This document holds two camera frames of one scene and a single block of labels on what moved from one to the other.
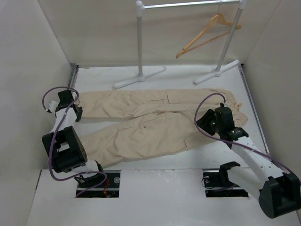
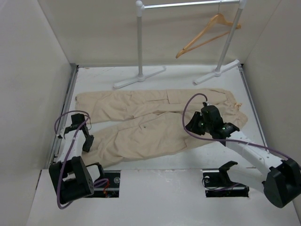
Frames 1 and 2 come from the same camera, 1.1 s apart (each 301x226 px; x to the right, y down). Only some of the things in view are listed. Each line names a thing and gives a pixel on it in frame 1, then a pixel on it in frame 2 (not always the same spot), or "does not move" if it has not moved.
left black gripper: x=79 y=115 to x=86 y=147
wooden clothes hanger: x=219 y=19 does not move
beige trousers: x=148 y=125 does not move
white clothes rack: x=139 y=6 does not move
